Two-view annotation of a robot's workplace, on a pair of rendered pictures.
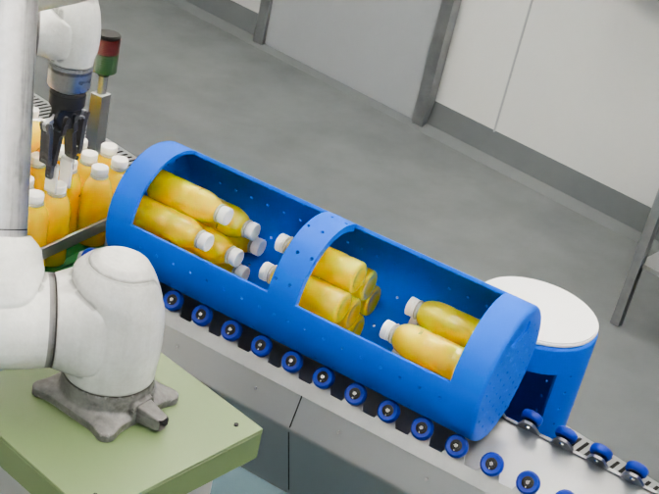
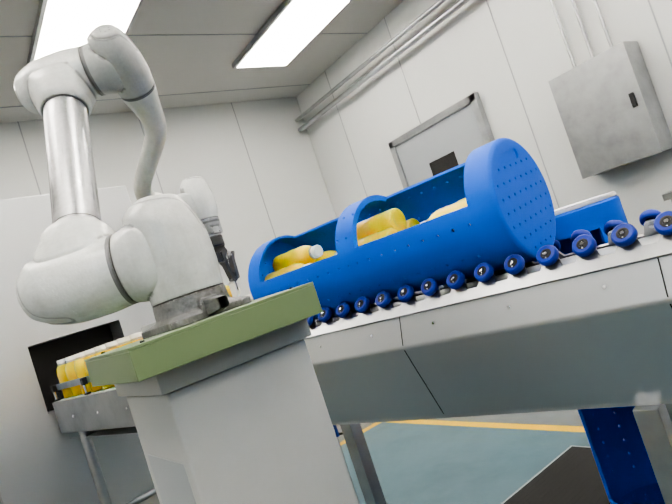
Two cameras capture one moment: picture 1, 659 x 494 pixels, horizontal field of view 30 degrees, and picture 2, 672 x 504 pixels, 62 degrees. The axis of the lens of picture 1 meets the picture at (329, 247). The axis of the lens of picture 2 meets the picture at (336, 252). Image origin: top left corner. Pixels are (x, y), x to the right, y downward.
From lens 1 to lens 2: 1.47 m
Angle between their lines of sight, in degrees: 35
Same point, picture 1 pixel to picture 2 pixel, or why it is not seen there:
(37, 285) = (96, 235)
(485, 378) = (488, 180)
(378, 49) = not seen: hidden behind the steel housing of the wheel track
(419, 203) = not seen: hidden behind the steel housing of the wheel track
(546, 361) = (582, 219)
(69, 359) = (129, 274)
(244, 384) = (364, 339)
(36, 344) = (99, 269)
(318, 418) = (416, 324)
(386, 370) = (427, 239)
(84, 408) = (165, 318)
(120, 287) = (144, 204)
